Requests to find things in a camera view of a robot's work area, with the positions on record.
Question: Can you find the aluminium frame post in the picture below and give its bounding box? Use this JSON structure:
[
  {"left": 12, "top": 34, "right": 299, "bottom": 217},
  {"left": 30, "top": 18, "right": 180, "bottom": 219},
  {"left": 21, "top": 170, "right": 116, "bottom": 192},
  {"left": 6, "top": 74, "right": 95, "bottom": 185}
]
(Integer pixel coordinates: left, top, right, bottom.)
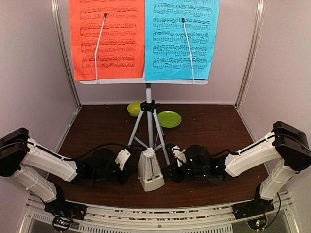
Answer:
[
  {"left": 235, "top": 0, "right": 266, "bottom": 111},
  {"left": 51, "top": 0, "right": 82, "bottom": 109}
]

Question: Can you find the right aluminium frame post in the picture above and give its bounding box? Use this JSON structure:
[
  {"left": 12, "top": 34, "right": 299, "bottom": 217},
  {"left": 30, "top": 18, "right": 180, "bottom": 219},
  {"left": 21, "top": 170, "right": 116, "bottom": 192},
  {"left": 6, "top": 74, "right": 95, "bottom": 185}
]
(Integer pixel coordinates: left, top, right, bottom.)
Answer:
[{"left": 235, "top": 0, "right": 266, "bottom": 111}]

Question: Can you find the grey metronome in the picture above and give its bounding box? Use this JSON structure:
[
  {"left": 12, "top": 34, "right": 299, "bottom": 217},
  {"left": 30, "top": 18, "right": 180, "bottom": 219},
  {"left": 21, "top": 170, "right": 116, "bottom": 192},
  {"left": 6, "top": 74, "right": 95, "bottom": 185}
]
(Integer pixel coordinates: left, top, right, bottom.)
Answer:
[{"left": 138, "top": 147, "right": 165, "bottom": 192}]

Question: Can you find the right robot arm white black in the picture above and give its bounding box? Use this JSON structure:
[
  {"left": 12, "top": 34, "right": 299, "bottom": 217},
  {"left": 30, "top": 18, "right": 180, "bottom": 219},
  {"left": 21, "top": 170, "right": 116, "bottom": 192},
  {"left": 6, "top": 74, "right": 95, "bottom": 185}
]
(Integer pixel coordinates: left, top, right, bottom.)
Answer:
[{"left": 166, "top": 121, "right": 311, "bottom": 215}]

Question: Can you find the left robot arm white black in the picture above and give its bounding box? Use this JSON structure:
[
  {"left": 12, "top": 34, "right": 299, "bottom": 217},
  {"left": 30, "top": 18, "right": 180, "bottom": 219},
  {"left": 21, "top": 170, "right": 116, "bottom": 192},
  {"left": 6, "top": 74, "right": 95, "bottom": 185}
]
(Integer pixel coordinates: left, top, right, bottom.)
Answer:
[{"left": 0, "top": 128, "right": 134, "bottom": 216}]

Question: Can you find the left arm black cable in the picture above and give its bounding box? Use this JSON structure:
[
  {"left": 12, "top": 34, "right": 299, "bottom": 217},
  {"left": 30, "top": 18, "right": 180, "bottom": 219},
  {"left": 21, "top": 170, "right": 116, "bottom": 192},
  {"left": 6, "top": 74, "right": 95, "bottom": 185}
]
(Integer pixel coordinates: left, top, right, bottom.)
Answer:
[{"left": 31, "top": 143, "right": 129, "bottom": 162}]

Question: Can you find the green plastic plate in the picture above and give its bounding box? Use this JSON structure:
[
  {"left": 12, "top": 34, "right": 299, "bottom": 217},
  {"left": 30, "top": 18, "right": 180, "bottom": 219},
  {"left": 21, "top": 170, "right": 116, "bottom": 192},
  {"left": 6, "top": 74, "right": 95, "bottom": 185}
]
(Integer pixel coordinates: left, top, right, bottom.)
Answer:
[{"left": 157, "top": 111, "right": 182, "bottom": 128}]

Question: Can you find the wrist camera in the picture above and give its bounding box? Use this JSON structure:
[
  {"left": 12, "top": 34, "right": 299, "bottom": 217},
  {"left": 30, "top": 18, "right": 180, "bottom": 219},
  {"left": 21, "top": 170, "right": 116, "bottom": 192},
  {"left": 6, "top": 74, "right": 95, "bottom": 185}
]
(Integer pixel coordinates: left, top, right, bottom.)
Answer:
[
  {"left": 166, "top": 143, "right": 187, "bottom": 167},
  {"left": 114, "top": 148, "right": 137, "bottom": 171}
]

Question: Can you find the white perforated music stand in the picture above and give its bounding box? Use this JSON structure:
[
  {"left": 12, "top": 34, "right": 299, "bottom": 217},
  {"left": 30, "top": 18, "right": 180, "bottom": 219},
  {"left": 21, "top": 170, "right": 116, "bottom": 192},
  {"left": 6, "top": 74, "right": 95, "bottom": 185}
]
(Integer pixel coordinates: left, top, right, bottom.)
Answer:
[{"left": 79, "top": 0, "right": 221, "bottom": 168}]

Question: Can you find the blue sheet music paper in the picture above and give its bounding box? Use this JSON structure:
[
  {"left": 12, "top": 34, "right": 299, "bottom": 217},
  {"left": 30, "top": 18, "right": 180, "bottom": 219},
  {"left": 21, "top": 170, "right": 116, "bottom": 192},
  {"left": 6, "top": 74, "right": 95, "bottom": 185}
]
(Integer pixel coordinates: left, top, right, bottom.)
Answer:
[{"left": 144, "top": 0, "right": 221, "bottom": 82}]

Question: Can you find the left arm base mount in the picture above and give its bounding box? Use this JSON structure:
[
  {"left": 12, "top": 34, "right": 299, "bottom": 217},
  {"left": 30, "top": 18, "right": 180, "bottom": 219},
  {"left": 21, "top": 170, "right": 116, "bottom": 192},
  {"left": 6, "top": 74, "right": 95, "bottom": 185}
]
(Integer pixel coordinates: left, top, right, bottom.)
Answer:
[{"left": 43, "top": 200, "right": 87, "bottom": 232}]

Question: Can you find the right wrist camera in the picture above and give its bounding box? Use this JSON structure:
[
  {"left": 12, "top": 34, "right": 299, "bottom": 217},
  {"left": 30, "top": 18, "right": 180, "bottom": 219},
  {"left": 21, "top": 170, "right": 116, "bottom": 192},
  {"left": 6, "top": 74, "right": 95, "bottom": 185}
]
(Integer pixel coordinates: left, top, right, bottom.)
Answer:
[{"left": 166, "top": 143, "right": 187, "bottom": 167}]

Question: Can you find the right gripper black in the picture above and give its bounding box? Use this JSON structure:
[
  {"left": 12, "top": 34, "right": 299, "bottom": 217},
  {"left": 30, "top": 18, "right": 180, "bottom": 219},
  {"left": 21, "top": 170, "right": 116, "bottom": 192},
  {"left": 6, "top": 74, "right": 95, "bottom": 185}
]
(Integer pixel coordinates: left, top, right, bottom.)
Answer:
[{"left": 160, "top": 161, "right": 208, "bottom": 184}]

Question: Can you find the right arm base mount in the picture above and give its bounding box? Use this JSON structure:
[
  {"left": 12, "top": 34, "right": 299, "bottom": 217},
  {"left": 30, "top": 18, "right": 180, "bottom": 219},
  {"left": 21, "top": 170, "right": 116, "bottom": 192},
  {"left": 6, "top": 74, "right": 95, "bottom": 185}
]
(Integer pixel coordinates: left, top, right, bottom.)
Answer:
[{"left": 232, "top": 201, "right": 274, "bottom": 231}]

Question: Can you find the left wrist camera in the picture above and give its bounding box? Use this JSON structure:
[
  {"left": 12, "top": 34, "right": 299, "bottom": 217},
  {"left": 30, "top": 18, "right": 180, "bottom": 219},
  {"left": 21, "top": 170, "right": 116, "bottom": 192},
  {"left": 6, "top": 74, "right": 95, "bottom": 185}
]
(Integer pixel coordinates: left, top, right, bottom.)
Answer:
[{"left": 114, "top": 148, "right": 137, "bottom": 171}]

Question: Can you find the aluminium front rail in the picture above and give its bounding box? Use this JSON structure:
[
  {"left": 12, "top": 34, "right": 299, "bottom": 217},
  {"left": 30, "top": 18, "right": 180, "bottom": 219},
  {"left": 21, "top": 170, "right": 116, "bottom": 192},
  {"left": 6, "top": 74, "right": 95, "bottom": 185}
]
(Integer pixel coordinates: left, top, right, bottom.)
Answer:
[{"left": 20, "top": 191, "right": 299, "bottom": 233}]

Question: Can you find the left aluminium frame post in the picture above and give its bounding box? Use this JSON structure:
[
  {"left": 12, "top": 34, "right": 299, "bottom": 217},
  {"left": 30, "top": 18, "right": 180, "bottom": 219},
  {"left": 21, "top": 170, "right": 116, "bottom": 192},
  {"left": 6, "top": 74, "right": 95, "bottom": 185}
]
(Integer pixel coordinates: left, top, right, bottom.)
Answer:
[{"left": 51, "top": 0, "right": 82, "bottom": 109}]

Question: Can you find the red sheet music paper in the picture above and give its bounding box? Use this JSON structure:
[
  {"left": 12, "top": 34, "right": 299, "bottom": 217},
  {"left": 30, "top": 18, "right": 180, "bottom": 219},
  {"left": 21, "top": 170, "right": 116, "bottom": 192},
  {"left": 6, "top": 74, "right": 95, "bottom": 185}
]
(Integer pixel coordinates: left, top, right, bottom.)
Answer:
[{"left": 69, "top": 0, "right": 145, "bottom": 81}]

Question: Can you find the green plastic bowl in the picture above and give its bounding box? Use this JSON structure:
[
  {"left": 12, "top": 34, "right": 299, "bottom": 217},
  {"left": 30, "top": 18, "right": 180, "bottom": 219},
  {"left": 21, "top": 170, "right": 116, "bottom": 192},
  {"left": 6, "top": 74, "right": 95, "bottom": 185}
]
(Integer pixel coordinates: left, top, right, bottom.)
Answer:
[{"left": 127, "top": 102, "right": 141, "bottom": 117}]

